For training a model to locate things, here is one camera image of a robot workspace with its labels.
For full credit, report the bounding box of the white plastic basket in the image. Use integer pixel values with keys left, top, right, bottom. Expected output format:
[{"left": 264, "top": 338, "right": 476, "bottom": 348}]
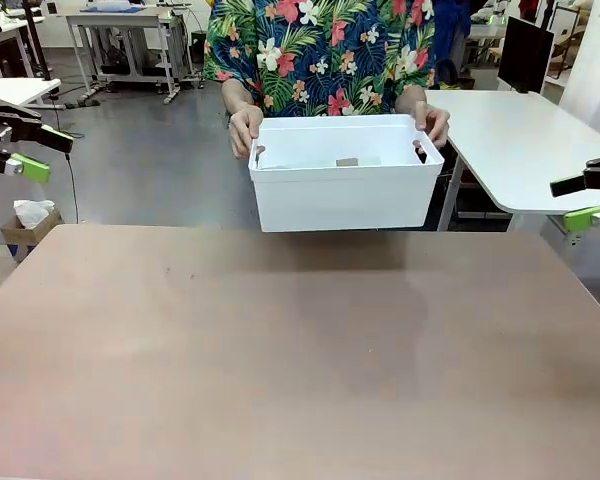
[{"left": 248, "top": 113, "right": 445, "bottom": 234}]

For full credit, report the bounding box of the person's right forearm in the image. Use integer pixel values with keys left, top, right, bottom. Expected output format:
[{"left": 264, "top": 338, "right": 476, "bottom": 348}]
[{"left": 221, "top": 78, "right": 257, "bottom": 115}]

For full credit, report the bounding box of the person's left forearm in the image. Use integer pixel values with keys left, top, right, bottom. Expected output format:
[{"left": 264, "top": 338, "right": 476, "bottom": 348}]
[{"left": 395, "top": 85, "right": 427, "bottom": 114}]

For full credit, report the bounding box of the person's left hand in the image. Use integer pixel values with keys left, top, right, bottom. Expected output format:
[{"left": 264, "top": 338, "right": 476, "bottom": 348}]
[{"left": 412, "top": 102, "right": 451, "bottom": 149}]

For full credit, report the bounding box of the person's right hand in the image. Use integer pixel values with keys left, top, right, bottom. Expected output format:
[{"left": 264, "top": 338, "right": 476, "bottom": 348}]
[{"left": 228, "top": 105, "right": 265, "bottom": 160}]

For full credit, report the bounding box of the small white side table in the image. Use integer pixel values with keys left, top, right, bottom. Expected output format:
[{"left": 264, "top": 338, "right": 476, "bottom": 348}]
[{"left": 0, "top": 77, "right": 62, "bottom": 110}]

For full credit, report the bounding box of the white crumpled paper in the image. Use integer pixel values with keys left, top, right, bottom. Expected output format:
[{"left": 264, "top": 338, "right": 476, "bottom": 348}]
[{"left": 13, "top": 199, "right": 56, "bottom": 229}]

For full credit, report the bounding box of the brown cardboard box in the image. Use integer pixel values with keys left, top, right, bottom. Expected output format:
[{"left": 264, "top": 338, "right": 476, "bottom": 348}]
[{"left": 0, "top": 207, "right": 64, "bottom": 262}]

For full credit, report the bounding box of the black vertical stand pole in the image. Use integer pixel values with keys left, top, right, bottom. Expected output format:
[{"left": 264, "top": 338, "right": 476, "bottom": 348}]
[{"left": 22, "top": 0, "right": 52, "bottom": 81}]

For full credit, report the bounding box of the large white side table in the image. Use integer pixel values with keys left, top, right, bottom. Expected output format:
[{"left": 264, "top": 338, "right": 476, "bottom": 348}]
[{"left": 423, "top": 89, "right": 600, "bottom": 232}]

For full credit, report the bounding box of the black computer monitor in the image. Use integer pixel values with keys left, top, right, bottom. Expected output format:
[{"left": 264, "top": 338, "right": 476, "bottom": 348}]
[{"left": 497, "top": 15, "right": 556, "bottom": 94}]

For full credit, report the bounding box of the dark green stool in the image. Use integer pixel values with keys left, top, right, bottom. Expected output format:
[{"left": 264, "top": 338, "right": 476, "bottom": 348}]
[{"left": 189, "top": 30, "right": 209, "bottom": 62}]

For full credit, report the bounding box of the blue jacket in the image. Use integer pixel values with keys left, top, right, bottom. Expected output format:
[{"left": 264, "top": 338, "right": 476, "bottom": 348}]
[{"left": 432, "top": 0, "right": 474, "bottom": 67}]

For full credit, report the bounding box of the person in floral shirt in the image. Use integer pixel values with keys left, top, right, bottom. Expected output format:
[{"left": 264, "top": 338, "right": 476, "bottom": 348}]
[{"left": 203, "top": 0, "right": 437, "bottom": 118}]

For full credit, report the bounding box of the thin black hanging cable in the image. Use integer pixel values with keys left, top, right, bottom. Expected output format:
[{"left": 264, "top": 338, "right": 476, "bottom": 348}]
[{"left": 53, "top": 93, "right": 81, "bottom": 224}]

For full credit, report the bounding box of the grey metal frame desk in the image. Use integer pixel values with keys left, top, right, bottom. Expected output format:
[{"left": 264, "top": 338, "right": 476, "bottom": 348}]
[{"left": 64, "top": 5, "right": 182, "bottom": 105}]

